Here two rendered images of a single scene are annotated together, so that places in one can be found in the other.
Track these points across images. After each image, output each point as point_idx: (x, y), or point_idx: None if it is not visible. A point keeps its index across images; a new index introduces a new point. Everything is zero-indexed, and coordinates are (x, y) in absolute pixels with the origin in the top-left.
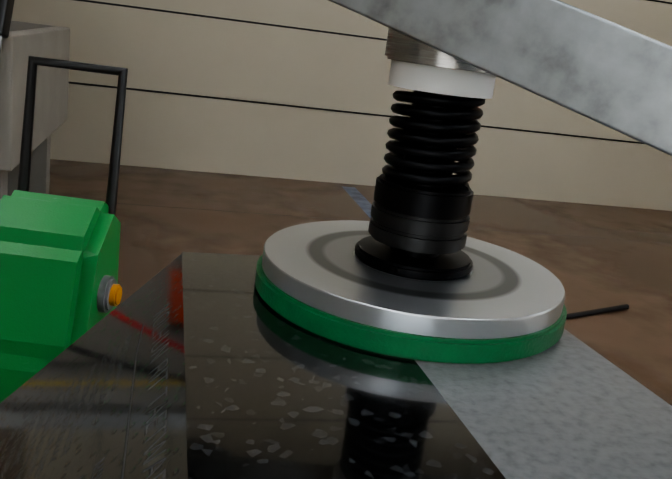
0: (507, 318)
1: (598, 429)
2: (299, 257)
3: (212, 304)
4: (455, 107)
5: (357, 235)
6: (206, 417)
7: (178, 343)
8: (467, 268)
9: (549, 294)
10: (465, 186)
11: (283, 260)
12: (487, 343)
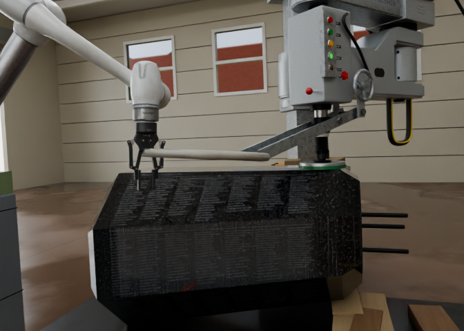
0: (300, 162)
1: (283, 168)
2: None
3: None
4: (317, 138)
5: (335, 161)
6: (292, 165)
7: None
8: (315, 161)
9: (308, 163)
10: (317, 149)
11: None
12: (299, 165)
